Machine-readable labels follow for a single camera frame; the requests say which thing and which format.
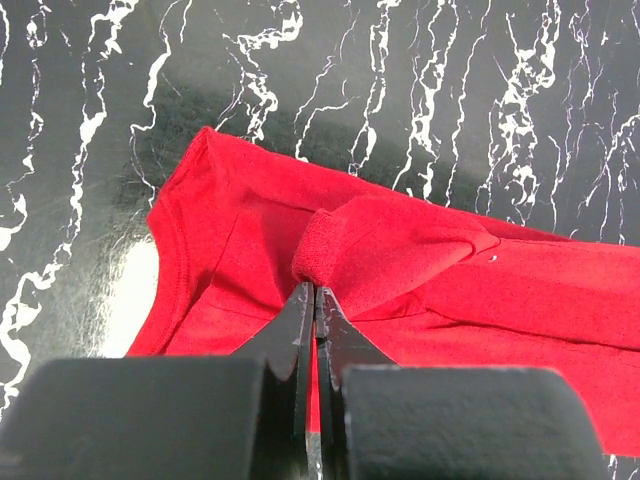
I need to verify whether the black marble pattern mat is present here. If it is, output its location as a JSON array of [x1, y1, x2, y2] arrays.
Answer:
[[0, 0, 640, 480]]

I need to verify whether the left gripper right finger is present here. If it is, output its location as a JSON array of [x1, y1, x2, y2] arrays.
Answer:
[[315, 288, 607, 479]]

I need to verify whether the red t-shirt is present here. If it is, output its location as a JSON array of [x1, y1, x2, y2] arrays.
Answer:
[[130, 127, 639, 457]]

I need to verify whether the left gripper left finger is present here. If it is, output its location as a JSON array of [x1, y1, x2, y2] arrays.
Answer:
[[1, 283, 314, 479]]

